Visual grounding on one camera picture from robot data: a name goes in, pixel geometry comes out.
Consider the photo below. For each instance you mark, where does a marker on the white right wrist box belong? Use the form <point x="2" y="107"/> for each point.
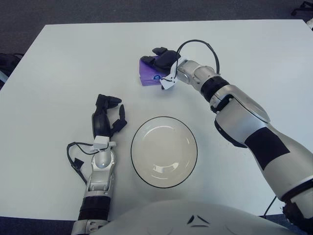
<point x="168" y="83"/>

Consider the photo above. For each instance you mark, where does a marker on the purple tissue paper pack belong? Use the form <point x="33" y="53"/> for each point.
<point x="146" y="76"/>

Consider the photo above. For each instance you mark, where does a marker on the black office chair base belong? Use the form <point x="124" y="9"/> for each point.
<point x="303" y="7"/>

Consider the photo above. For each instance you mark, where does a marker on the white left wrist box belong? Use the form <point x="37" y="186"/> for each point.
<point x="100" y="142"/>

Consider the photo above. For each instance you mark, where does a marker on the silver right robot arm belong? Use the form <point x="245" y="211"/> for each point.
<point x="239" y="117"/>

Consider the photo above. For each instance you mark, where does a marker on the white machine part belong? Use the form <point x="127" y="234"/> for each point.
<point x="310" y="23"/>

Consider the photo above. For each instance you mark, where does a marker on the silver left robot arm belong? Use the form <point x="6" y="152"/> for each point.
<point x="97" y="176"/>

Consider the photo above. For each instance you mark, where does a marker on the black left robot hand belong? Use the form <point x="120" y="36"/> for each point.
<point x="99" y="122"/>

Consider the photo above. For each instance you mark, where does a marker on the white plate with black rim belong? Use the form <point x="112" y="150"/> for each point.
<point x="163" y="149"/>

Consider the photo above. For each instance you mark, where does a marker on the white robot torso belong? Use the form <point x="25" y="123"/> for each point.
<point x="171" y="218"/>

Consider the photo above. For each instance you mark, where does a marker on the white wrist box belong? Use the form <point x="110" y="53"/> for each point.
<point x="168" y="83"/>
<point x="100" y="142"/>

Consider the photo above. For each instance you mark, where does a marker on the black bag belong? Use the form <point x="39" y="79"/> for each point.
<point x="8" y="61"/>

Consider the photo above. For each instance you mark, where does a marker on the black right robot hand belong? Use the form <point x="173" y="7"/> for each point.
<point x="166" y="60"/>

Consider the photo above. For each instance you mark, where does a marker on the light blue object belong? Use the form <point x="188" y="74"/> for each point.
<point x="2" y="77"/>

